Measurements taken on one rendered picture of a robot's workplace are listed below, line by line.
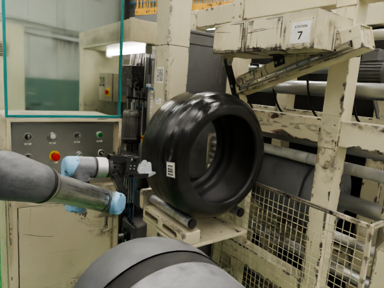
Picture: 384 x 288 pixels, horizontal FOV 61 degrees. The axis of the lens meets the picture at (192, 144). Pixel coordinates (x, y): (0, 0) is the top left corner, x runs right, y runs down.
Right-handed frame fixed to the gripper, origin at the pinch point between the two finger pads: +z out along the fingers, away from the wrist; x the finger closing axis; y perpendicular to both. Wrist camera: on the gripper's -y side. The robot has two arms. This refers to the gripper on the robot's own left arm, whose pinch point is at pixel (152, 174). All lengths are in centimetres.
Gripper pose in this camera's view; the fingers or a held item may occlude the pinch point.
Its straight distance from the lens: 134.5
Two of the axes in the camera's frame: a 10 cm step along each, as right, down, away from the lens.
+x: -5.8, -1.8, 7.9
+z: 8.0, 0.7, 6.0
